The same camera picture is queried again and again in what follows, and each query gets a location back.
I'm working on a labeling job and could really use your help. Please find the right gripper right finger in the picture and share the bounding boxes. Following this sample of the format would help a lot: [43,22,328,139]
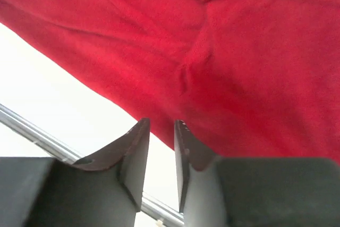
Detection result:
[174,120,339,226]

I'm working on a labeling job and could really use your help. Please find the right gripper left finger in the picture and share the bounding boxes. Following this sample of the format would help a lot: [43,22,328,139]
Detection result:
[1,118,150,226]

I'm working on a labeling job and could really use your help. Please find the red item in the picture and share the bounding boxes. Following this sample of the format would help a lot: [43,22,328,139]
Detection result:
[1,0,339,161]

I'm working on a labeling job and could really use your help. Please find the aluminium table rail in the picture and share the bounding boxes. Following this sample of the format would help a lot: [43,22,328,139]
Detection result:
[1,105,184,226]

